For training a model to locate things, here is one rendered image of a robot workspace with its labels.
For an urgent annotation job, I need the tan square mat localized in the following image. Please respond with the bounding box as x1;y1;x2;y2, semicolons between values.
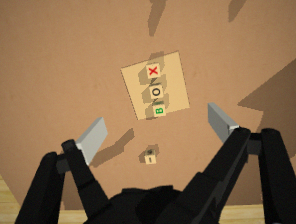
121;52;190;120

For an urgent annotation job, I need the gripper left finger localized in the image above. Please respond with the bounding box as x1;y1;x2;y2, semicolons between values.
14;117;123;224

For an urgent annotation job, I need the cream block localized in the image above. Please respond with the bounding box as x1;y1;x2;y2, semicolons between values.
149;82;163;99
146;62;161;79
144;149;156;164
152;101;166;117

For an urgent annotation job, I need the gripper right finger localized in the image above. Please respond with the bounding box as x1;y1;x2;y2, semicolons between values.
155;102;296;224

